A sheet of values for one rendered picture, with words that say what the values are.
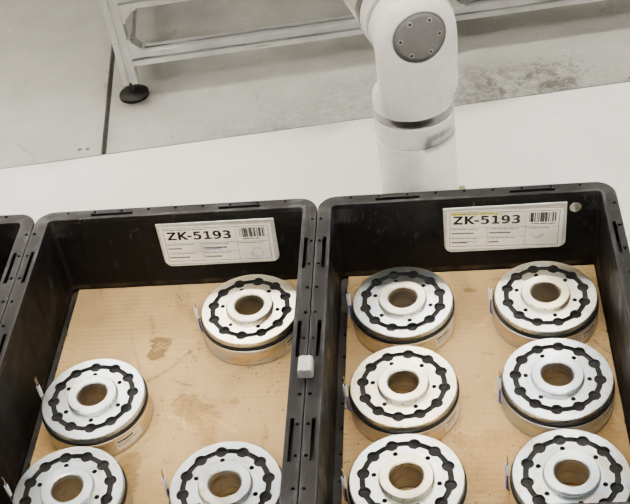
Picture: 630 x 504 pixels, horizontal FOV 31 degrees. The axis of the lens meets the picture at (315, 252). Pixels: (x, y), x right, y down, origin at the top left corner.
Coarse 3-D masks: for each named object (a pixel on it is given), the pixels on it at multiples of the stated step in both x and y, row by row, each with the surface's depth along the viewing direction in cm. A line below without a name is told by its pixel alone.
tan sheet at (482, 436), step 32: (352, 288) 122; (480, 288) 120; (352, 320) 118; (480, 320) 116; (352, 352) 115; (448, 352) 114; (480, 352) 113; (512, 352) 113; (608, 352) 111; (480, 384) 110; (480, 416) 107; (352, 448) 106; (480, 448) 105; (512, 448) 104; (480, 480) 102
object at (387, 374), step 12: (384, 372) 108; (396, 372) 108; (408, 372) 108; (420, 372) 107; (384, 384) 107; (420, 384) 106; (384, 396) 106; (396, 396) 105; (408, 396) 105; (420, 396) 105
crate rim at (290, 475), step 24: (48, 216) 121; (72, 216) 120; (96, 216) 120; (120, 216) 119; (144, 216) 119; (168, 216) 119; (192, 216) 119; (312, 216) 116; (312, 240) 113; (24, 264) 115; (312, 264) 111; (24, 288) 113; (0, 336) 108; (0, 360) 106; (288, 408) 98; (288, 432) 96; (288, 480) 92
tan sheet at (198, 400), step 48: (144, 288) 126; (192, 288) 125; (96, 336) 121; (144, 336) 120; (192, 336) 119; (192, 384) 114; (240, 384) 114; (288, 384) 113; (192, 432) 110; (240, 432) 109; (144, 480) 106
